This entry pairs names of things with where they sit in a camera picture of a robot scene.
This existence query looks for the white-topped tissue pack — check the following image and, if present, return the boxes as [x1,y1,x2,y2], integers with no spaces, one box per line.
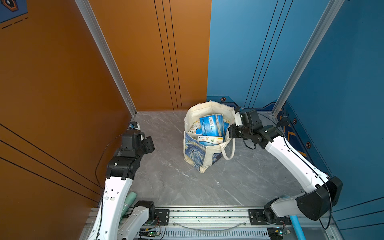
[223,119,230,137]

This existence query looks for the blue tissue pack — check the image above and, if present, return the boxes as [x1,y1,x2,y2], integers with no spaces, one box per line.
[200,114,225,137]
[188,120,203,136]
[198,136,224,146]

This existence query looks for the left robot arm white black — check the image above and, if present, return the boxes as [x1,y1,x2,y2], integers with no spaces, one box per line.
[88,127,155,240]

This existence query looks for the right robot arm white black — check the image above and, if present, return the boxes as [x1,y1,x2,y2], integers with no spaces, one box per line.
[229,124,343,225]

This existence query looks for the black round stand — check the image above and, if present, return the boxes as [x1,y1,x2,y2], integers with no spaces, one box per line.
[276,116,290,133]

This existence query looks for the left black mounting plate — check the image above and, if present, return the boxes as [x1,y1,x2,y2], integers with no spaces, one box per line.
[150,209,170,226]

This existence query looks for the black mounting plate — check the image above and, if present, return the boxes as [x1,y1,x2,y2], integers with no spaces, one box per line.
[150,209,170,226]
[248,209,291,226]

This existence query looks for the left circuit board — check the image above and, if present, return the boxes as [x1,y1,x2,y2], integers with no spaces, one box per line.
[138,229,161,239]

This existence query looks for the circuit board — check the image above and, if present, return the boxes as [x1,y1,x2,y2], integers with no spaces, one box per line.
[267,228,291,240]
[138,229,161,239]

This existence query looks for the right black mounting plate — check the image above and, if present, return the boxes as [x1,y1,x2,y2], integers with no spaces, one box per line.
[248,209,291,226]

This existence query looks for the white vented grille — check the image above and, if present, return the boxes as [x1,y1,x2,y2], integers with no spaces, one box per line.
[155,228,271,240]

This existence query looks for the right circuit board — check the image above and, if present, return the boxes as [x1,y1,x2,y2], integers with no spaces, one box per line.
[267,228,291,240]

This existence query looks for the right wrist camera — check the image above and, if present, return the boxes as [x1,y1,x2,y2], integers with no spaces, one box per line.
[235,107,263,129]

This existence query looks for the green hose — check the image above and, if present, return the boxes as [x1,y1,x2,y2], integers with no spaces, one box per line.
[119,191,138,223]

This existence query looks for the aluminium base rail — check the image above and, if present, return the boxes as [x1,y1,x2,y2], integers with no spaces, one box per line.
[83,206,337,232]

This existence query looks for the blue hose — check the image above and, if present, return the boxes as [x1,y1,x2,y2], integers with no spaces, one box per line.
[289,214,307,240]

